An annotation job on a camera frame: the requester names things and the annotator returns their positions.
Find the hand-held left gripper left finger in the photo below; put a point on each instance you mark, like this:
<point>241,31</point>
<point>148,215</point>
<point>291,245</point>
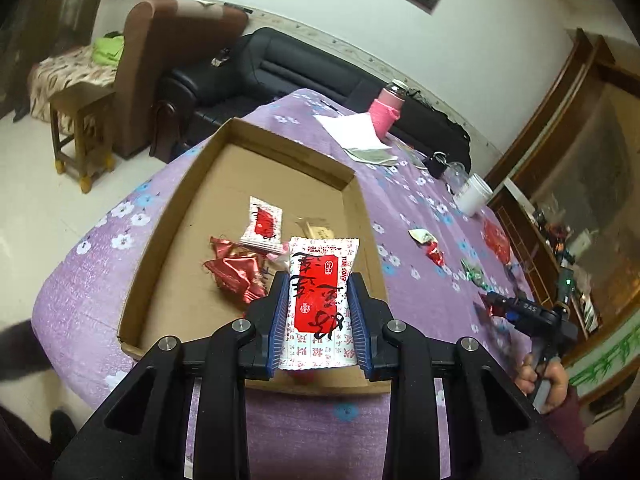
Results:
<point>279,330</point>

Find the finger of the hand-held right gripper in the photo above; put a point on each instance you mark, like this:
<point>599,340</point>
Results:
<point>502,300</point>
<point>511,316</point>

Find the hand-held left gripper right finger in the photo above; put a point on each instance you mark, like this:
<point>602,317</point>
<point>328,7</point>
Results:
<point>361,330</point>

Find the red foil candy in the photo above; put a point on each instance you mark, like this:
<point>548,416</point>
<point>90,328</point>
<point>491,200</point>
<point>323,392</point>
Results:
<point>492,306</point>

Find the large white red snack packet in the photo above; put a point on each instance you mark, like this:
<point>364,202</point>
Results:
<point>315,305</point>

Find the shallow cardboard box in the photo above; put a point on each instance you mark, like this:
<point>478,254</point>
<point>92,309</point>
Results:
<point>210,180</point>

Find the person's right forearm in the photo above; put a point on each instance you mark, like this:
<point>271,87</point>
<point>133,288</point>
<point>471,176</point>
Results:
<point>570,440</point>

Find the person's right hand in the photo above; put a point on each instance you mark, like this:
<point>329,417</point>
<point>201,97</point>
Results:
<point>557,385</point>

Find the red plastic bag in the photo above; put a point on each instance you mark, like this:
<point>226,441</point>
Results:
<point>496,240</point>

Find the red foil snack packet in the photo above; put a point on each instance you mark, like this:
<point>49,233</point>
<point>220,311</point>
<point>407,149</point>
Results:
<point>237,277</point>
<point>225,246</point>

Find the green bamboo print panel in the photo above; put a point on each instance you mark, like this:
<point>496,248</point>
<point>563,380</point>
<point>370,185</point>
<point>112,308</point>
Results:
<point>610,355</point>

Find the red wrapped candy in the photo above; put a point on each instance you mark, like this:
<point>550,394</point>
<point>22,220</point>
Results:
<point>436,255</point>

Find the green white wrapped candy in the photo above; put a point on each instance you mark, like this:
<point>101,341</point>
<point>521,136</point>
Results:
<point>420,235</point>

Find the tan snack packet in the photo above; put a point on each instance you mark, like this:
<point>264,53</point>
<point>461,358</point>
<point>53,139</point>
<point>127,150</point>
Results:
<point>317,230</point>

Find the small white red snack packet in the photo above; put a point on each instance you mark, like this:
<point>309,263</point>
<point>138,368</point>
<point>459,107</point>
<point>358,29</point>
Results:
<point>262,222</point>

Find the white plastic jar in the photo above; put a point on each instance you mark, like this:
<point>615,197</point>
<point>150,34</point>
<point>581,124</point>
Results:
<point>472,195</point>

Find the clear glass jar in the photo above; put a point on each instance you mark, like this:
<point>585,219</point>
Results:
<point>456,175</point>

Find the black small pouch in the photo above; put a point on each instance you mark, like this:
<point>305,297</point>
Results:
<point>435,164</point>

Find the wooden cabinet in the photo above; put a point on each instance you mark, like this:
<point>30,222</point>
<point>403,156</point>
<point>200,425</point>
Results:
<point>550,135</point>

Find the white paper sheet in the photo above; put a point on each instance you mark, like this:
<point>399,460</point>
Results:
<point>352,130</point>

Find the pink knitted bottle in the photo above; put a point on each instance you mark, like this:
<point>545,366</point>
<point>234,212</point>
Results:
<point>385,110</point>

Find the black leather sofa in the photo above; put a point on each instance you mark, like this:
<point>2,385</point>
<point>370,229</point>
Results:
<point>280,70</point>

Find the wooden stool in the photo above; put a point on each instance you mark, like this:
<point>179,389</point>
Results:
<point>80,125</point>

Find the brown armchair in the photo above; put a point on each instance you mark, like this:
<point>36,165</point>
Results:
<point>145,60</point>

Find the green cloth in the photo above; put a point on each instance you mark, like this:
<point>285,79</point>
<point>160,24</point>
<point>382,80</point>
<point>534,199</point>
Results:
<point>109,50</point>

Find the patterned blanket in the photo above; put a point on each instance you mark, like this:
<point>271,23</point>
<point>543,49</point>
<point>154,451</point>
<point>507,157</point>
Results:
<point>65,75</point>

